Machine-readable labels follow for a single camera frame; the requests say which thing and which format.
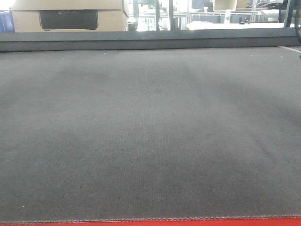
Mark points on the dark grey conveyor belt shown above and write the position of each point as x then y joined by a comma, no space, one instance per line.
144,135

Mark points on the white table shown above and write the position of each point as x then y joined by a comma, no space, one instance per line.
200,25

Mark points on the cardboard box with black label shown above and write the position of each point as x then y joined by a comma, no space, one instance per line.
70,15

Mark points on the black conveyor side rail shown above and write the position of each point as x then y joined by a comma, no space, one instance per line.
222,38

